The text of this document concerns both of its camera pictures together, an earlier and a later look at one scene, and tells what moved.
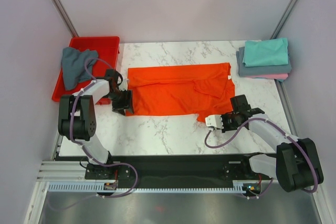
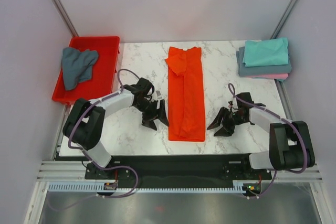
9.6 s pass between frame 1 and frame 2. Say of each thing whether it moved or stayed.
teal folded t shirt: stayed
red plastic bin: stayed
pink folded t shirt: stayed
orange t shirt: moved
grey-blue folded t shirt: stayed
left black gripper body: moved
